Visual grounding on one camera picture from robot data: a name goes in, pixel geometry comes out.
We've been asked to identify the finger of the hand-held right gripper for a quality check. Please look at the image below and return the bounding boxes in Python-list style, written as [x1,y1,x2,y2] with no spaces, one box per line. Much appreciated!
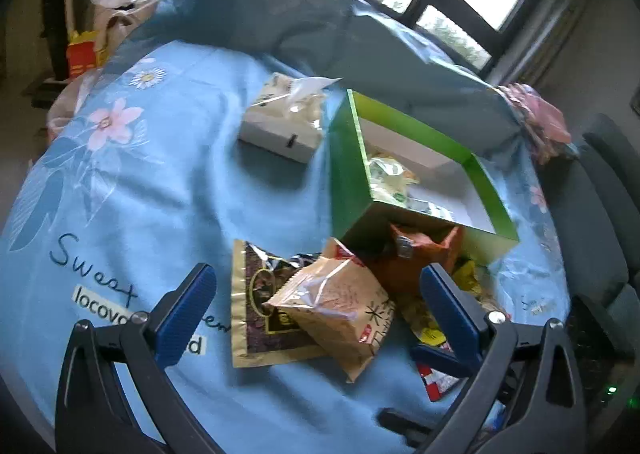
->
[409,344,472,380]
[377,408,437,447]

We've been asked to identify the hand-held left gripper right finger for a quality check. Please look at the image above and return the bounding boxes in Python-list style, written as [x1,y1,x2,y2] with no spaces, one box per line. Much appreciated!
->
[420,263,587,454]

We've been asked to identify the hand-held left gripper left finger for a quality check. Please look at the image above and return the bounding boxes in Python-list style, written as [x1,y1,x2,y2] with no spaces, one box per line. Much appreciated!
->
[54,262,223,454]

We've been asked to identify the yellow snack packet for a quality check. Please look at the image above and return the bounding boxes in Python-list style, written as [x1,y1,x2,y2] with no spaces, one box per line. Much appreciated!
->
[397,256,486,347]

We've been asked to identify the orange snack packet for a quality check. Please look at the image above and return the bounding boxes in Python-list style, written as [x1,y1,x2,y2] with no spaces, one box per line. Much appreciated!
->
[367,223,461,297]

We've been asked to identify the gold brown snack packet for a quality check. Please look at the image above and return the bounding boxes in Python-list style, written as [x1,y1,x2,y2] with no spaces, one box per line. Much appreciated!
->
[231,239,326,369]

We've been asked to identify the kraft beige red snack packet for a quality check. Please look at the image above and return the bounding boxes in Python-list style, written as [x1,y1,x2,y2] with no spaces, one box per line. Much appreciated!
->
[262,239,398,383]

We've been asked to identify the green cardboard box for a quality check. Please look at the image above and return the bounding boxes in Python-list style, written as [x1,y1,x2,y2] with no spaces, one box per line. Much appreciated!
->
[329,89,521,267]

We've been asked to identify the red white striped snack packet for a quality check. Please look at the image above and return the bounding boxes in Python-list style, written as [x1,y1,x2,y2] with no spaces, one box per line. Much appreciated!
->
[417,363,466,403]

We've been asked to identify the blue floral bedsheet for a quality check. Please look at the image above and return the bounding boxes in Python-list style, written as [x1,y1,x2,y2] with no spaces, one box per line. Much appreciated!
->
[0,0,576,454]

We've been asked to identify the pale green snack packet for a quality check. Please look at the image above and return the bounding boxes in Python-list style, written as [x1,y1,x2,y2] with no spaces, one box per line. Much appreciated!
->
[367,154,422,211]

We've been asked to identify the grey chair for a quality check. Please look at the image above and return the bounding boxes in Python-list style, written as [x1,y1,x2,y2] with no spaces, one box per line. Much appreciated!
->
[542,113,640,350]

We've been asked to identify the soft tissue pack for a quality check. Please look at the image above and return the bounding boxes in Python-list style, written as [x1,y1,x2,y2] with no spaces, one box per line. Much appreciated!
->
[237,73,346,165]

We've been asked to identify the pink cloth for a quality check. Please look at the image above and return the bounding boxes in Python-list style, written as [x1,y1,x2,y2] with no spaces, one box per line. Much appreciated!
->
[497,83,573,166]

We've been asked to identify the red yellow paper bag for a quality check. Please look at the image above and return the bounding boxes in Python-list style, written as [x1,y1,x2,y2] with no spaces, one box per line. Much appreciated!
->
[66,29,108,80]

